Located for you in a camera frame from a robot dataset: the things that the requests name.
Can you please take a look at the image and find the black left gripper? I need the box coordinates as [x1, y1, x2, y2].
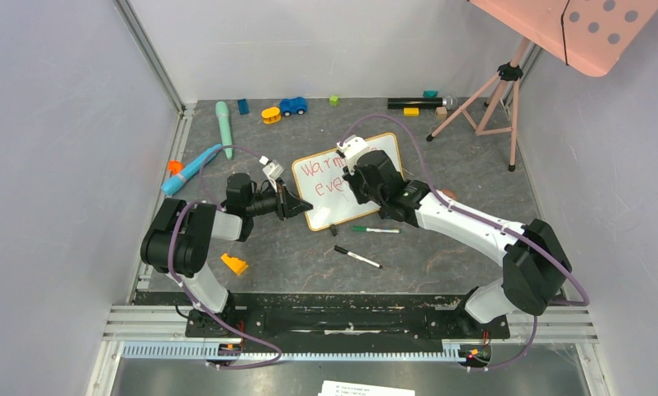
[245, 177, 311, 220]

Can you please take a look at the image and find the yellow framed whiteboard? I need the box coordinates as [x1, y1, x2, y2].
[291, 149, 379, 232]

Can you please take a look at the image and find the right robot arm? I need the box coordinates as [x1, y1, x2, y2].
[337, 148, 571, 337]

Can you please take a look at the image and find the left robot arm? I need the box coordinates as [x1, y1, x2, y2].
[140, 173, 314, 337]

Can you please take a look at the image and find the green capped marker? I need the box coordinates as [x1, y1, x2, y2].
[351, 225, 401, 234]

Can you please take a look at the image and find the black capped marker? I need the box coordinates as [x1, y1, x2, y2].
[334, 245, 383, 269]

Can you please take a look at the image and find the yellow block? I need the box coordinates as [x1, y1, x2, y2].
[403, 107, 420, 117]

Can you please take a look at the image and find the orange lego brick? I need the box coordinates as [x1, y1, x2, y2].
[442, 190, 457, 200]

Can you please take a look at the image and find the orange wedge toy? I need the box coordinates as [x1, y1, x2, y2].
[220, 253, 249, 276]

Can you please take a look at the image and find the wooden block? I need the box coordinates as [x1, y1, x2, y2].
[434, 106, 449, 120]

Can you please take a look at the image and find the blue toy car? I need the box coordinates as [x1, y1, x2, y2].
[279, 97, 308, 117]

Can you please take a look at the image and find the black microphone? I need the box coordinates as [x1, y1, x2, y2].
[387, 95, 459, 110]

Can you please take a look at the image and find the dark blue block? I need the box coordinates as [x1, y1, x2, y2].
[237, 98, 250, 116]

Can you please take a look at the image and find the mint green toy crayon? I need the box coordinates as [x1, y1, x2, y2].
[215, 101, 234, 159]

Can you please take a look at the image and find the orange small toy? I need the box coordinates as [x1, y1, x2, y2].
[167, 160, 185, 176]

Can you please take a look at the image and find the blue toy crayon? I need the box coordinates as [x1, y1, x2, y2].
[160, 144, 222, 196]

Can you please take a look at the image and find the pink tripod stand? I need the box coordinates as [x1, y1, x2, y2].
[426, 37, 531, 172]

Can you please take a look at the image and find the white paper sheet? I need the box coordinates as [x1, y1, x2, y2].
[317, 380, 415, 396]

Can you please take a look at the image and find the pink perforated panel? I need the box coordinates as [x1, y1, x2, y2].
[471, 0, 658, 78]

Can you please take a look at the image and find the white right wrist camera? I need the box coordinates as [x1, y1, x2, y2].
[336, 135, 370, 175]

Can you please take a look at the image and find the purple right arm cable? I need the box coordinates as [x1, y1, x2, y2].
[339, 113, 590, 371]

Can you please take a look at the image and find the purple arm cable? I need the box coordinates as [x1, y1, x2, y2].
[167, 144, 284, 371]
[339, 113, 590, 371]

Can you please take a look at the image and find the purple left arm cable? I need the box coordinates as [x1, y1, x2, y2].
[167, 144, 284, 371]

